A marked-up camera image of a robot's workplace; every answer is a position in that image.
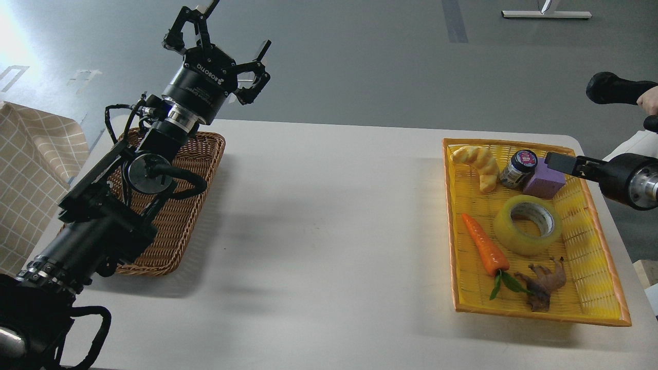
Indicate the beige checkered cloth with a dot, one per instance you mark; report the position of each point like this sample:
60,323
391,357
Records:
40,153

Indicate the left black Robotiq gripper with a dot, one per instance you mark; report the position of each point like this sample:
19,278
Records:
203,85

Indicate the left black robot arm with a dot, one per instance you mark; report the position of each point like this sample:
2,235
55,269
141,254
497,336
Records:
109,214

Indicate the brown toy animal figure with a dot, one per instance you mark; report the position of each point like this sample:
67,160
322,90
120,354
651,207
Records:
545,282

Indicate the white metal stand base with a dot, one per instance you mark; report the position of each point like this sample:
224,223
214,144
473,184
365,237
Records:
546,10

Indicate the small dark jar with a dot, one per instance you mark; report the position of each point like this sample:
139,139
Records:
521,165

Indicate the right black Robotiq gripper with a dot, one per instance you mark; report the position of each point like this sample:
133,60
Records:
630,179

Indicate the black shoe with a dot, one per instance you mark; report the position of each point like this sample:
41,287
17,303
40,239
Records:
607,88

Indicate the yellow tape roll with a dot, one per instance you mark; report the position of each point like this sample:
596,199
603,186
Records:
527,225

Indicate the purple block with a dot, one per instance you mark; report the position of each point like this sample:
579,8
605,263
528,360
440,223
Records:
544,183

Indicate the toy croissant bread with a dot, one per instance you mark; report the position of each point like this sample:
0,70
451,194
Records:
483,162

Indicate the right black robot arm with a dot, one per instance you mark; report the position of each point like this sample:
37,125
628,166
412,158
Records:
629,179

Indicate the brown wicker basket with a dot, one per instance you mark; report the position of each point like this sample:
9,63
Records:
176,221

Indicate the yellow plastic tray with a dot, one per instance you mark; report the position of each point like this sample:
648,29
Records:
593,292

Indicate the orange toy carrot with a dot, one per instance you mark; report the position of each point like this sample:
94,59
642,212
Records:
494,261

